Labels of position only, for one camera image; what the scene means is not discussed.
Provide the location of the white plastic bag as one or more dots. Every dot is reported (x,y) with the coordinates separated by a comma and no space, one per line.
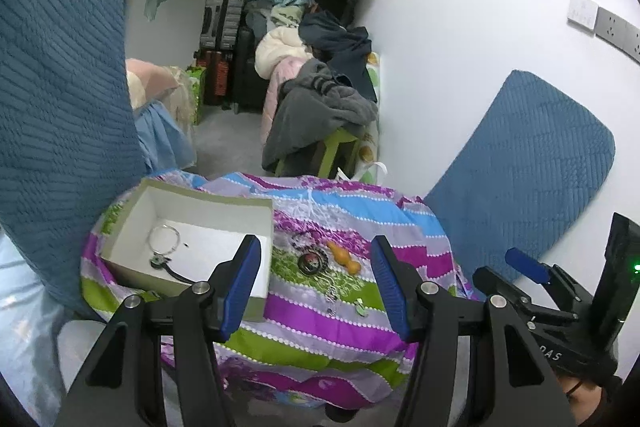
(370,171)

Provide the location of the green shopping bag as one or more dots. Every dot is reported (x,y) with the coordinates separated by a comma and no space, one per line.
(196,89)

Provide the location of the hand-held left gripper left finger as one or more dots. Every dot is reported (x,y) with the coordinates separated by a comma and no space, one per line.
(244,288)

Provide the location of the grey jacket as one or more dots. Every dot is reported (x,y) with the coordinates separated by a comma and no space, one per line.
(320,112)

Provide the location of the red and black suitcase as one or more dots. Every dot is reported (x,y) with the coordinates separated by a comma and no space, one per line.
(215,77)

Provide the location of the pink quilted jacket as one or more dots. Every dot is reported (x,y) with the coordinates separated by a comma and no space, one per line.
(280,82)

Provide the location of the grey wall power socket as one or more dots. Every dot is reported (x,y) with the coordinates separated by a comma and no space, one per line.
(620,32)

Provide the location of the orange gourd pendant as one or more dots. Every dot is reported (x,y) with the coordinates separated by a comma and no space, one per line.
(343,258)

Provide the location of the light blue cloth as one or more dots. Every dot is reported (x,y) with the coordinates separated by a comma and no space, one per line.
(162,137)

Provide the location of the cream puffy jacket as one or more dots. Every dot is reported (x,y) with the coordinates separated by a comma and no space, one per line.
(277,49)

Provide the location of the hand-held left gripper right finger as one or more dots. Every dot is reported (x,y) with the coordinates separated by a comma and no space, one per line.
(389,293)

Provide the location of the navy garment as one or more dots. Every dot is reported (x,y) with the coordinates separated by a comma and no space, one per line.
(340,42)

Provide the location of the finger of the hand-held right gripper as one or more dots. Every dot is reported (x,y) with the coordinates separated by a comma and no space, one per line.
(525,264)
(495,282)

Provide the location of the small blue quilted cushion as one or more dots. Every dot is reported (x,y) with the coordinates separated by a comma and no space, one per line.
(520,177)

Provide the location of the pink pillow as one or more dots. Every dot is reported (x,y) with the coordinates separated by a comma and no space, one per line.
(150,79)

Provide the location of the person's right forearm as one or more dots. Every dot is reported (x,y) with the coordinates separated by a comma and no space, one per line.
(585,402)

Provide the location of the white wall switch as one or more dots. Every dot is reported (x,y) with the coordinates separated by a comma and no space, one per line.
(583,12)

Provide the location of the large blue quilted cushion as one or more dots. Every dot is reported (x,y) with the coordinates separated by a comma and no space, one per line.
(60,107)

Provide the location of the colourful striped blanket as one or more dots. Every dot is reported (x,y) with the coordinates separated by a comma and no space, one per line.
(320,332)

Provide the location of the white cardboard box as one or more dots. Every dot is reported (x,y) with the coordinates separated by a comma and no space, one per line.
(200,232)

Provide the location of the green plastic stool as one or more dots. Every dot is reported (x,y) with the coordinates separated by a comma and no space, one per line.
(340,147)

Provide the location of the black ribbed hard case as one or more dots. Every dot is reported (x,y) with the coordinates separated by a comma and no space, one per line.
(222,21)

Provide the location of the small green charm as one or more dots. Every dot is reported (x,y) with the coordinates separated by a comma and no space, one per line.
(359,306)

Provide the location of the pale blue bedsheet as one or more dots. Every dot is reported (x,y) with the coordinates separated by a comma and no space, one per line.
(30,317)

